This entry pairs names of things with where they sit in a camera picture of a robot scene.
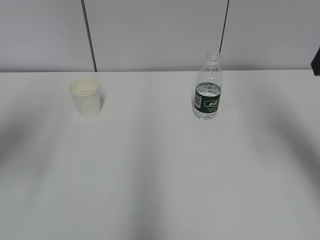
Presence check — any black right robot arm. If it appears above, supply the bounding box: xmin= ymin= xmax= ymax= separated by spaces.
xmin=310 ymin=48 xmax=320 ymax=76

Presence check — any clear water bottle green label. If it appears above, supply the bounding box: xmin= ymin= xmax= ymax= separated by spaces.
xmin=193 ymin=51 xmax=223 ymax=120

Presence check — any white paper cup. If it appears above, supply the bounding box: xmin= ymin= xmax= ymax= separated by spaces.
xmin=68 ymin=77 xmax=102 ymax=118

